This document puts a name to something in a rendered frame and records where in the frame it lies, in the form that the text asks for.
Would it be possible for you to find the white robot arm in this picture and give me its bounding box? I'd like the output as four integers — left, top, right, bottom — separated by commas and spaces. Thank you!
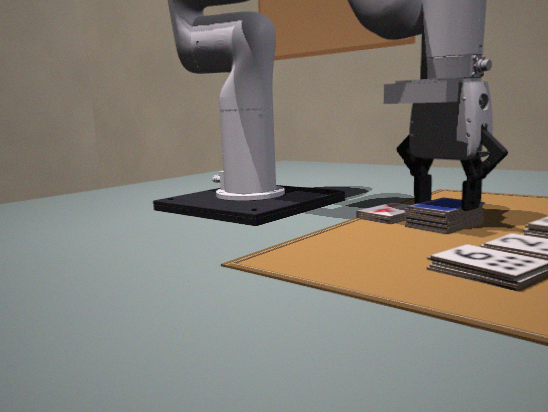
168, 0, 492, 201

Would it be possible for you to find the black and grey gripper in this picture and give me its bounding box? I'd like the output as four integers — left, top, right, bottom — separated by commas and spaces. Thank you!
397, 78, 508, 211

